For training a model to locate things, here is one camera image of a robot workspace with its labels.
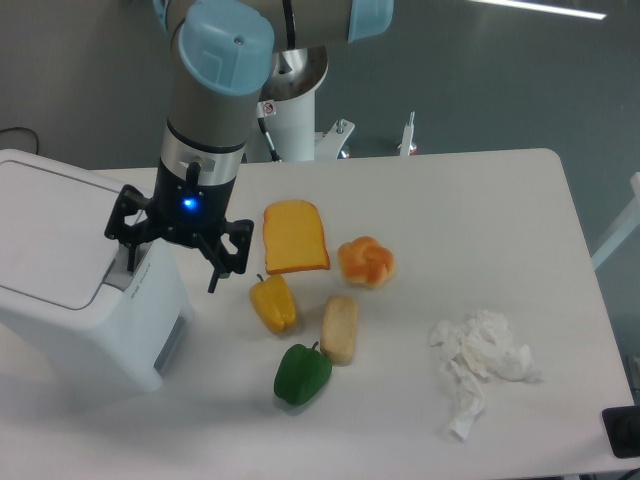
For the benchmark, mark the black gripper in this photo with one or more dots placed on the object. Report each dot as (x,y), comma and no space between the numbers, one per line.
(179,212)

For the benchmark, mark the white lidded trash can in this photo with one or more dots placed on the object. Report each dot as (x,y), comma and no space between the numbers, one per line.
(71,292)

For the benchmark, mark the orange knotted bread roll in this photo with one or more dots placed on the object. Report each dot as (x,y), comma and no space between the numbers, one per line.
(364,261)

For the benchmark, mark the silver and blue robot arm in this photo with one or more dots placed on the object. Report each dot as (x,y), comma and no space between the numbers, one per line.
(222,53)

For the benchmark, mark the yellow bell pepper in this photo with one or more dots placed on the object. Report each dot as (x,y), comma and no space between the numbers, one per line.
(274,304)

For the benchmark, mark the orange toast slice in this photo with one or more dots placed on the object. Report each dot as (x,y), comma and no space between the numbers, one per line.
(293,236)

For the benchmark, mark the green bell pepper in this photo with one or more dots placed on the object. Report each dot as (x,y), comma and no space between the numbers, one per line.
(302,373)

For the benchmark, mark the beige oblong bread loaf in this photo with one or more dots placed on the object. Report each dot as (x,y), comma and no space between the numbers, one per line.
(339,327)

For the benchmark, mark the crumpled white tissue paper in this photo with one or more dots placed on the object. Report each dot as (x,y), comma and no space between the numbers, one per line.
(474,351)

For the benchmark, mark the black device at table edge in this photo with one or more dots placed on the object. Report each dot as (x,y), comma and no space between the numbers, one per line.
(622,428)

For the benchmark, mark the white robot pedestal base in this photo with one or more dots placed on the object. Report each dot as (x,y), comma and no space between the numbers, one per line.
(287,107)

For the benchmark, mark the white metal frame bracket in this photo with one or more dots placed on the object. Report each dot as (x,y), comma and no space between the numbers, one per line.
(333,144)

